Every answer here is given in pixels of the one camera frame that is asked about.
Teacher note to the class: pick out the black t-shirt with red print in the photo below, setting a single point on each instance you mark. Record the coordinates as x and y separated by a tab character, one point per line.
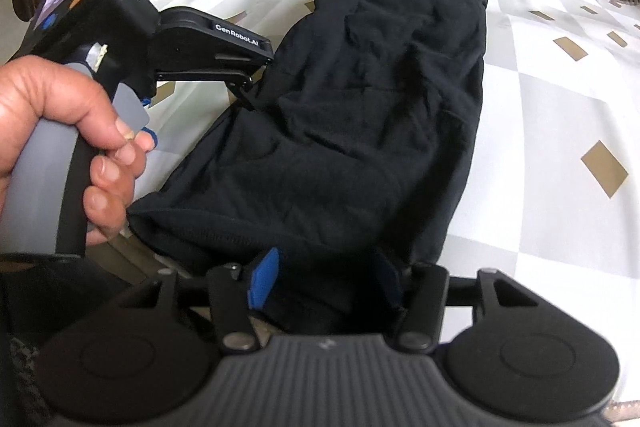
350	117

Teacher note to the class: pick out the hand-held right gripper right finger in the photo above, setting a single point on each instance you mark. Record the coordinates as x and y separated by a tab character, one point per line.
392	279

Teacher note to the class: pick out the person's left hand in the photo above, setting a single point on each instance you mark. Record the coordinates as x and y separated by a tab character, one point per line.
45	87

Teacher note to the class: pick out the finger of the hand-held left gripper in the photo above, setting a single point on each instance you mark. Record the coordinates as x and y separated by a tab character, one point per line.
243	91

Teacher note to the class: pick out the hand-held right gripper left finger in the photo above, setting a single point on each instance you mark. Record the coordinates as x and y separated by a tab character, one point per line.
265	277

